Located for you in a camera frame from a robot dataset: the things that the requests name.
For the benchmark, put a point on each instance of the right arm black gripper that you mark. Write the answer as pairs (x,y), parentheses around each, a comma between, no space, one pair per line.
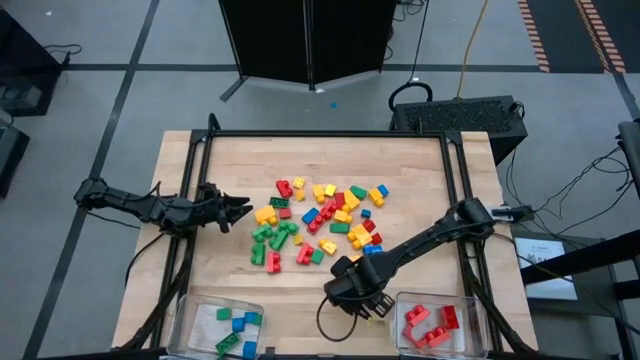
(352,282)

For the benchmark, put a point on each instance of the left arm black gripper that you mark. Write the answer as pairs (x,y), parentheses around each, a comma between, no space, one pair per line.
(210,212)

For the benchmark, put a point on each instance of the green stud block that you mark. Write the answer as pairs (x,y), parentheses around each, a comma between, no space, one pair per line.
(258,254)
(289,227)
(278,240)
(261,233)

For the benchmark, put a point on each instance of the small yellow four-stud block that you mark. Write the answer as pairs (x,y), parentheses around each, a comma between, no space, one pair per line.
(298,182)

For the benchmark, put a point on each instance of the small red block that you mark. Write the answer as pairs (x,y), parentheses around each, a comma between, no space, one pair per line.
(376,239)
(368,225)
(285,213)

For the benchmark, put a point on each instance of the large yellow stud block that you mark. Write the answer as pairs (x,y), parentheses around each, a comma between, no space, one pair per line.
(360,236)

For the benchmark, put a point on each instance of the small green block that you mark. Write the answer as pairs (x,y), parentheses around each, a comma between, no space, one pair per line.
(317,256)
(258,319)
(223,313)

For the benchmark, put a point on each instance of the small blue block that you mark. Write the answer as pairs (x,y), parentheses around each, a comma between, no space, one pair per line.
(366,213)
(250,317)
(383,190)
(239,324)

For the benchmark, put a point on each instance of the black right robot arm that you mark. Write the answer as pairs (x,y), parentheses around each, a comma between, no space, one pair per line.
(430,235)

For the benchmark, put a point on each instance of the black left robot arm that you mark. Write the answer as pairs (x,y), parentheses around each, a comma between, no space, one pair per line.
(145,207)

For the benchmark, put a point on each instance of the clear plastic bin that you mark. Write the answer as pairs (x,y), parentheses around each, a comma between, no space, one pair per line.
(394,322)
(175,325)

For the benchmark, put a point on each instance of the red notched block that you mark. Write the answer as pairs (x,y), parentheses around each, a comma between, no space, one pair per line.
(284,188)

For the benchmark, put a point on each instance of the black folding partition screen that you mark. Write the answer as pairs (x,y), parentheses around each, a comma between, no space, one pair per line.
(270,40)

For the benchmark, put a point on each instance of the white printed sheet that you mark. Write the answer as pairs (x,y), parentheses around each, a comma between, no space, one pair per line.
(542,287)

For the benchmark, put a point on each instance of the black perforated computer case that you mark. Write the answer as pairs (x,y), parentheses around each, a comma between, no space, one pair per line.
(460,117)

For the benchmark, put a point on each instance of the black metal beam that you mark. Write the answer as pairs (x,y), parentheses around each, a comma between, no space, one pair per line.
(590,251)

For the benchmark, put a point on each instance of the black equipment box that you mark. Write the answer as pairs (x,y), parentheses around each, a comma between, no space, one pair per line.
(10,155)

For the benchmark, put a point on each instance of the black cabinet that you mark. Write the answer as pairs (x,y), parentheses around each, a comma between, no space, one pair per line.
(20,55)

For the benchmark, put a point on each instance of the black camera bracket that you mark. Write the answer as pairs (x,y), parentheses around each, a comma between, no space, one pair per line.
(270,353)

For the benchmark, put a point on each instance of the black post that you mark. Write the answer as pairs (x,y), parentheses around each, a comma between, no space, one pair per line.
(631,150)

